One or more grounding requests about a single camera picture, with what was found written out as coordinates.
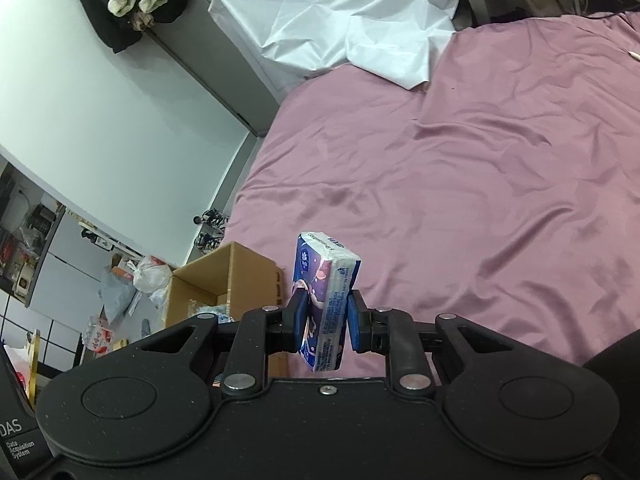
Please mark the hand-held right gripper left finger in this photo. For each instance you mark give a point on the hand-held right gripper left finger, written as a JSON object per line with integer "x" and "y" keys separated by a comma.
{"x": 300, "y": 319}

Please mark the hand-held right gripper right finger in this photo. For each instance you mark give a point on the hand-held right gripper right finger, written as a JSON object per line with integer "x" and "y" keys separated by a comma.
{"x": 354, "y": 324}

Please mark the blue white tissue pack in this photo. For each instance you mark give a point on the blue white tissue pack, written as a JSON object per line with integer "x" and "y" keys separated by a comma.
{"x": 325, "y": 280}

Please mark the brown cardboard box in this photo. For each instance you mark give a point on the brown cardboard box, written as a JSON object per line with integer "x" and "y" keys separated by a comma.
{"x": 235, "y": 270}

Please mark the clear plastic wrapping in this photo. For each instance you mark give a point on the clear plastic wrapping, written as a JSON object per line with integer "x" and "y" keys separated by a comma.
{"x": 207, "y": 308}

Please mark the red white snack packet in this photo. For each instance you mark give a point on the red white snack packet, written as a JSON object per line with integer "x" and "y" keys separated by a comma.
{"x": 97, "y": 336}

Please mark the white knotted plastic bag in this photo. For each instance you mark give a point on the white knotted plastic bag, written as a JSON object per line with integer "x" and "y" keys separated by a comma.
{"x": 150, "y": 274}

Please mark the pink bed sheet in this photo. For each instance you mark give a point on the pink bed sheet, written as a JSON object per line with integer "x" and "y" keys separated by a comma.
{"x": 450, "y": 200}

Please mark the white cabinet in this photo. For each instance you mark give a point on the white cabinet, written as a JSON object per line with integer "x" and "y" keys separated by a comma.
{"x": 70, "y": 270}

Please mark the grey blue plastic bag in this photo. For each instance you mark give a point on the grey blue plastic bag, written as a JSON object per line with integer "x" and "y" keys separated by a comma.
{"x": 117, "y": 292}

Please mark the cluttered storage shelf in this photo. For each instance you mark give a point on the cluttered storage shelf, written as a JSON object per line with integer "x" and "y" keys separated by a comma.
{"x": 25, "y": 240}

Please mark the white crinkled cover sheet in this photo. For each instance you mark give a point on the white crinkled cover sheet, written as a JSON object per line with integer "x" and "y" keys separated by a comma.
{"x": 340, "y": 10}

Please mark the black hanging garment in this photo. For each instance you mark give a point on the black hanging garment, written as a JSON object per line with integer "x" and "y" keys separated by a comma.
{"x": 107, "y": 15}

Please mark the small beige stick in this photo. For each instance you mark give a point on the small beige stick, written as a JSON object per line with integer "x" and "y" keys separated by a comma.
{"x": 633, "y": 54}

